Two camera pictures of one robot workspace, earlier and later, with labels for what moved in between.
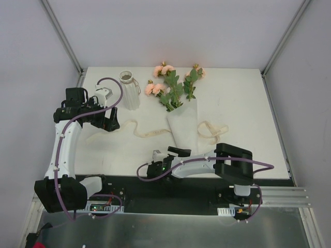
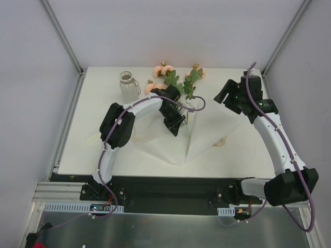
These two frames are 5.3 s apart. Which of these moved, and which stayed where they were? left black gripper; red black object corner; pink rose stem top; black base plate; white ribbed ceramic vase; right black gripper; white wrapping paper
Moved: right black gripper; left black gripper; white wrapping paper
Stayed: black base plate; red black object corner; white ribbed ceramic vase; pink rose stem top
